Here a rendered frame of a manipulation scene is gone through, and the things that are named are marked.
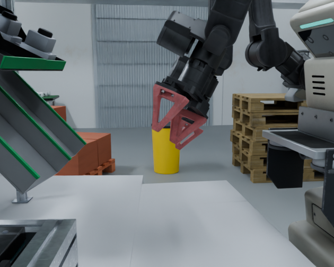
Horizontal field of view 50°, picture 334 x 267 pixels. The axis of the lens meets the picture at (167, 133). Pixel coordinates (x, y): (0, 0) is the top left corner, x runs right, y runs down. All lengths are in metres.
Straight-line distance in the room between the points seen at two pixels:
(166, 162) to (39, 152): 3.51
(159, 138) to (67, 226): 3.62
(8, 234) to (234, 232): 0.44
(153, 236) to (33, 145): 0.30
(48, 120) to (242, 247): 0.52
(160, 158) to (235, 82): 4.34
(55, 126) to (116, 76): 6.84
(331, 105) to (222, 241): 0.39
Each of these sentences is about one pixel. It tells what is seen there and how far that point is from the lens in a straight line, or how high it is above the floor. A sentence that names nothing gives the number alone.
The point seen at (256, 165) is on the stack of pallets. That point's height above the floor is 0.19.
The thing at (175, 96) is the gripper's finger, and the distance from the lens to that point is 0.62.
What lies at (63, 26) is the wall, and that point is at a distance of 7.87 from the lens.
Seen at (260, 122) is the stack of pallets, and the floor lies 0.66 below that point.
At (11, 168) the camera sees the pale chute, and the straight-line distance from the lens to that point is 0.64.
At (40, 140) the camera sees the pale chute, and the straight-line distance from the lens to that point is 0.75.
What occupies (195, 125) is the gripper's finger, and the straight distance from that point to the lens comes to 0.72.
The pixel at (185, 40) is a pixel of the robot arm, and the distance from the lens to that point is 0.69.
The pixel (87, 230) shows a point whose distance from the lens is 0.80.
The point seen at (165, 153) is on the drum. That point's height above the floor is 0.25.
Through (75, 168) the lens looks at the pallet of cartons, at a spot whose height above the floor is 0.24.
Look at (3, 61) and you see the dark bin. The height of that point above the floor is 1.20.
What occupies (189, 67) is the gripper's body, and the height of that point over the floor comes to 1.19.
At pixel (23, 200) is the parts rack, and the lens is 1.00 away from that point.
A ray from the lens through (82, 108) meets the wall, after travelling 7.82.
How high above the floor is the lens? 1.19
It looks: 10 degrees down
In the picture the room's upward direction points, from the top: straight up
